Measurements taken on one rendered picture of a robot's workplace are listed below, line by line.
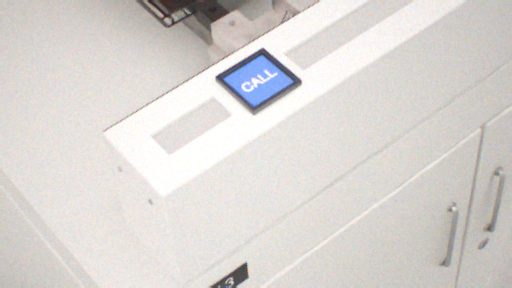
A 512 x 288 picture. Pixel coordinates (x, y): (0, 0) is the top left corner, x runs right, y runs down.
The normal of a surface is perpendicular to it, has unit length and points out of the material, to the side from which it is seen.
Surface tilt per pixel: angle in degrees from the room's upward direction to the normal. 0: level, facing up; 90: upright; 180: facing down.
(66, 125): 0
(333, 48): 0
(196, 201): 90
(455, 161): 90
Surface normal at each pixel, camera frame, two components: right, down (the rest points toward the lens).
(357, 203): 0.62, 0.58
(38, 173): -0.06, -0.64
